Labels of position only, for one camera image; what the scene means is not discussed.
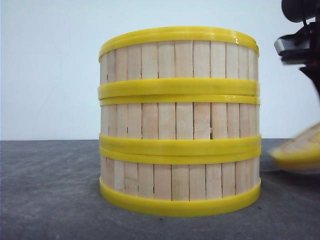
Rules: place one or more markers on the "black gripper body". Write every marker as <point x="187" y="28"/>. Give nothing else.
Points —
<point x="302" y="47"/>

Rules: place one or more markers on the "woven bamboo steamer lid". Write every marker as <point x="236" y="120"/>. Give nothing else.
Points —
<point x="301" y="152"/>

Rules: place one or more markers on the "bamboo steamer drawer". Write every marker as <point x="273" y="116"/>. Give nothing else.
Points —
<point x="180" y="190"/>

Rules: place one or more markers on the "white plate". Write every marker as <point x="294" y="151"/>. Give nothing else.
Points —
<point x="302" y="171"/>

